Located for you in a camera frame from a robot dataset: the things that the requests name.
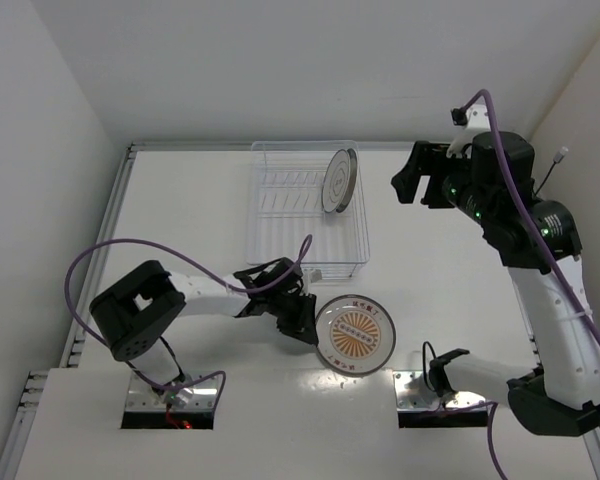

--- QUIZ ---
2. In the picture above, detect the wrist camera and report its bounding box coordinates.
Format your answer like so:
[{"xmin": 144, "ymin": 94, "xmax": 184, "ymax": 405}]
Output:
[
  {"xmin": 446, "ymin": 104, "xmax": 491, "ymax": 158},
  {"xmin": 304, "ymin": 269, "xmax": 322, "ymax": 282}
]

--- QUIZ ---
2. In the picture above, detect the clear wire dish rack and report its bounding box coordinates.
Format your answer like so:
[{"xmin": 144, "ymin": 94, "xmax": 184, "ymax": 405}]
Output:
[{"xmin": 246, "ymin": 140, "xmax": 370, "ymax": 280}]

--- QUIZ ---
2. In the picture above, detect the black wall cable with plug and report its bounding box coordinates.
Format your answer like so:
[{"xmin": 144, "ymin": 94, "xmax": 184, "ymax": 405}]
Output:
[{"xmin": 532, "ymin": 145, "xmax": 570, "ymax": 199}]

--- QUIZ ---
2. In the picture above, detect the green rimmed white plate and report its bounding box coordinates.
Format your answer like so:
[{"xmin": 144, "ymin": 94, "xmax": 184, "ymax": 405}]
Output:
[{"xmin": 321, "ymin": 148, "xmax": 350, "ymax": 213}]

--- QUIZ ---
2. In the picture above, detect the orange sunburst plate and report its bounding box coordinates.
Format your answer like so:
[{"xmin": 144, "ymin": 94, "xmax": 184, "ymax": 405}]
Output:
[{"xmin": 316, "ymin": 294, "xmax": 396, "ymax": 377}]

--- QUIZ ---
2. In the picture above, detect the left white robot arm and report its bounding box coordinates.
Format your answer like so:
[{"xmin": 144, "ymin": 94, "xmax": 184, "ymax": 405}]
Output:
[{"xmin": 89, "ymin": 257, "xmax": 319, "ymax": 392}]

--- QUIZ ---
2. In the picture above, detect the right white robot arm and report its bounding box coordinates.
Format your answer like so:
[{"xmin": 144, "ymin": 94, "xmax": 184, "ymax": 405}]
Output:
[{"xmin": 391, "ymin": 132, "xmax": 600, "ymax": 437}]

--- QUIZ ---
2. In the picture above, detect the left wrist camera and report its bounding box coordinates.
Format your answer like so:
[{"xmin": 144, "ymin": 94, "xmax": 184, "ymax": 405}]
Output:
[{"xmin": 304, "ymin": 269, "xmax": 322, "ymax": 282}]

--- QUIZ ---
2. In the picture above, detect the metal base plate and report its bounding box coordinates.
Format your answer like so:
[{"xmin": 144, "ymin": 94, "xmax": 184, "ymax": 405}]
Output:
[
  {"xmin": 125, "ymin": 374, "xmax": 221, "ymax": 413},
  {"xmin": 393, "ymin": 370, "xmax": 488, "ymax": 413}
]

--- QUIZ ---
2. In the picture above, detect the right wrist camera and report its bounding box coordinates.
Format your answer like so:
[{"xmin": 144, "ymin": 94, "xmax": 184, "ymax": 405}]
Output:
[{"xmin": 446, "ymin": 104, "xmax": 491, "ymax": 158}]

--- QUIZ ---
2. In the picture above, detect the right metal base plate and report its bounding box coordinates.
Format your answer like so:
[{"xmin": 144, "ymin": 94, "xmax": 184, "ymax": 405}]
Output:
[{"xmin": 393, "ymin": 370, "xmax": 488, "ymax": 413}]

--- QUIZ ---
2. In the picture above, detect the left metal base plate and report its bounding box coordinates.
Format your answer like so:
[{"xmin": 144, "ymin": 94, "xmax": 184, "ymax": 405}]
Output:
[{"xmin": 125, "ymin": 374, "xmax": 221, "ymax": 413}]

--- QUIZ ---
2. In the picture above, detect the blue rimmed white plate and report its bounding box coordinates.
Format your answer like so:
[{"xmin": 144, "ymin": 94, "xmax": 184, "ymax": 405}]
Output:
[{"xmin": 344, "ymin": 148, "xmax": 359, "ymax": 207}]

